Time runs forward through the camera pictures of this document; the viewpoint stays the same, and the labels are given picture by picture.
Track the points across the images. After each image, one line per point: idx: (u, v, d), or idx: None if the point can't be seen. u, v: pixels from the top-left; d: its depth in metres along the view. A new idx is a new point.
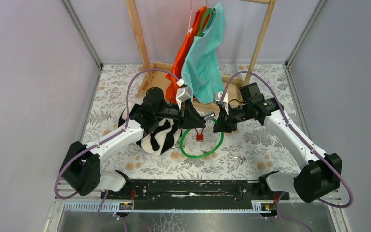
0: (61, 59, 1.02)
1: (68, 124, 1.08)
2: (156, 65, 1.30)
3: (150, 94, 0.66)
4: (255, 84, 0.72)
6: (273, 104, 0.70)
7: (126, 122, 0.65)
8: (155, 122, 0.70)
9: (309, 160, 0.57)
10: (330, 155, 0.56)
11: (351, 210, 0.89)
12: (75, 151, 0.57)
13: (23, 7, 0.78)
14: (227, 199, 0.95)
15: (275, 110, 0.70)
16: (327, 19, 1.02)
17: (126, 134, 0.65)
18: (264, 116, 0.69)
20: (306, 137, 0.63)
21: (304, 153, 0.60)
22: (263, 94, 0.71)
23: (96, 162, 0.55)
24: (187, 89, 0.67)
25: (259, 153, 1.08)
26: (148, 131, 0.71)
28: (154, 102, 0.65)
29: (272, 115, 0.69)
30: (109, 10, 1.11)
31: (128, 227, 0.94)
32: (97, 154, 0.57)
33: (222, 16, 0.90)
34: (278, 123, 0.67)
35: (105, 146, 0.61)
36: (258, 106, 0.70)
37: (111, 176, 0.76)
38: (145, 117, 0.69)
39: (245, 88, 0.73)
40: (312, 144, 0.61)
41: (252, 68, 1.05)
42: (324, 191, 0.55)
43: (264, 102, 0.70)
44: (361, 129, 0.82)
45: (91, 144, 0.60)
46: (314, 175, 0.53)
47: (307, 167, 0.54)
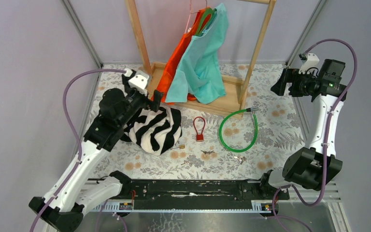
0: (61, 58, 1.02)
1: (67, 124, 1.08)
2: (156, 65, 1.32)
3: (107, 97, 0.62)
4: (343, 64, 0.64)
6: (339, 90, 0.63)
7: (78, 153, 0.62)
8: (119, 129, 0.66)
9: (313, 147, 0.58)
10: (335, 160, 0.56)
11: (350, 211, 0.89)
12: (36, 208, 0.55)
13: (23, 7, 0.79)
14: (227, 199, 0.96)
15: (334, 96, 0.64)
16: (327, 18, 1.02)
17: (85, 164, 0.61)
18: (319, 93, 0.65)
20: (333, 132, 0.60)
21: (314, 140, 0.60)
22: (340, 79, 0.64)
23: (59, 217, 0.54)
24: (141, 73, 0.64)
25: (260, 153, 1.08)
26: (110, 142, 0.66)
28: (112, 106, 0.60)
29: (325, 96, 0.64)
30: (109, 9, 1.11)
31: (128, 227, 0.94)
32: (56, 210, 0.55)
33: (225, 17, 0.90)
34: (321, 107, 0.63)
35: (63, 193, 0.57)
36: (322, 81, 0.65)
37: (101, 192, 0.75)
38: (105, 129, 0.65)
39: (328, 61, 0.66)
40: (330, 141, 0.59)
41: (252, 68, 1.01)
42: (301, 177, 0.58)
43: (331, 83, 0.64)
44: (360, 129, 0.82)
45: (49, 196, 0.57)
46: (303, 155, 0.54)
47: (303, 148, 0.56)
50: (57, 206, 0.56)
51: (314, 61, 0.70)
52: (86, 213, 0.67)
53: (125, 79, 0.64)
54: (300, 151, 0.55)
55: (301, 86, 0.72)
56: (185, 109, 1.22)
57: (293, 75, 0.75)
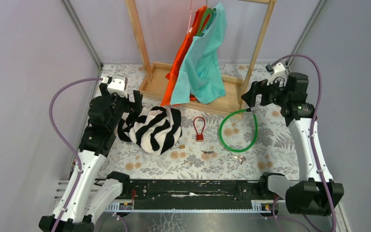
0: (61, 58, 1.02)
1: (68, 124, 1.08)
2: (156, 65, 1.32)
3: (93, 107, 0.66)
4: (307, 80, 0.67)
6: (309, 110, 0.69)
7: (78, 164, 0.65)
8: (111, 133, 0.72)
9: (311, 177, 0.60)
10: (334, 183, 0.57)
11: (351, 211, 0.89)
12: (48, 225, 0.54)
13: (22, 7, 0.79)
14: (227, 199, 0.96)
15: (306, 117, 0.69)
16: (327, 18, 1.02)
17: (86, 173, 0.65)
18: (292, 119, 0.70)
20: (320, 155, 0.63)
21: (309, 169, 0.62)
22: (306, 95, 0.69)
23: (75, 226, 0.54)
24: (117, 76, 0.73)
25: (260, 153, 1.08)
26: (105, 148, 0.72)
28: (102, 112, 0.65)
29: (300, 120, 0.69)
30: (109, 10, 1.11)
31: (128, 227, 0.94)
32: (70, 221, 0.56)
33: (223, 16, 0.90)
34: (301, 131, 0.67)
35: (72, 204, 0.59)
36: (292, 106, 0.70)
37: (104, 197, 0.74)
38: (97, 137, 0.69)
39: (292, 79, 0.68)
40: (323, 166, 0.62)
41: (252, 68, 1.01)
42: (308, 209, 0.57)
43: (299, 105, 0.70)
44: (360, 129, 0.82)
45: (58, 211, 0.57)
46: (306, 190, 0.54)
47: (302, 182, 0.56)
50: (69, 218, 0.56)
51: (280, 71, 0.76)
52: (96, 220, 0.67)
53: (105, 87, 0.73)
54: (302, 186, 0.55)
55: (272, 98, 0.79)
56: (185, 109, 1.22)
57: (262, 87, 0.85)
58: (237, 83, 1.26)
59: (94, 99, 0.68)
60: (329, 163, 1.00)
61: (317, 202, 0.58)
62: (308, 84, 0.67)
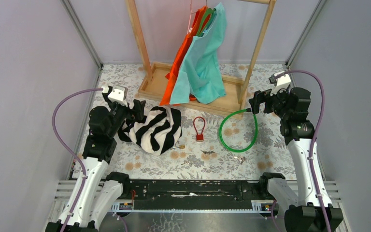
0: (61, 58, 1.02)
1: (68, 124, 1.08)
2: (156, 65, 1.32)
3: (94, 116, 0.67)
4: (308, 100, 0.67)
6: (308, 129, 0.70)
7: (83, 170, 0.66)
8: (113, 140, 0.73)
9: (310, 201, 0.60)
10: (333, 208, 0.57)
11: (351, 211, 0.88)
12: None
13: (23, 7, 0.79)
14: (227, 199, 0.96)
15: (306, 137, 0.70)
16: (326, 18, 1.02)
17: (91, 179, 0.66)
18: (292, 139, 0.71)
20: (319, 179, 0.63)
21: (308, 193, 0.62)
22: (306, 113, 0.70)
23: None
24: (117, 86, 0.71)
25: (260, 153, 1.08)
26: (108, 154, 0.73)
28: (102, 122, 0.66)
29: (300, 141, 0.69)
30: (109, 9, 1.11)
31: (128, 227, 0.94)
32: (76, 225, 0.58)
33: (224, 16, 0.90)
34: (300, 152, 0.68)
35: (78, 209, 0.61)
36: (291, 124, 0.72)
37: (106, 203, 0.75)
38: (100, 143, 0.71)
39: (294, 97, 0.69)
40: (322, 189, 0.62)
41: (252, 68, 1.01)
42: None
43: (298, 124, 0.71)
44: (361, 129, 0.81)
45: (64, 216, 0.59)
46: (305, 214, 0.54)
47: (301, 206, 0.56)
50: (75, 223, 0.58)
51: (285, 82, 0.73)
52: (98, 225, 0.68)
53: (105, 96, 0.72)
54: (301, 209, 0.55)
55: (273, 109, 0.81)
56: (185, 109, 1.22)
57: (265, 97, 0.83)
58: (237, 83, 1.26)
59: (93, 109, 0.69)
60: (329, 163, 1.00)
61: (316, 224, 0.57)
62: (309, 103, 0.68)
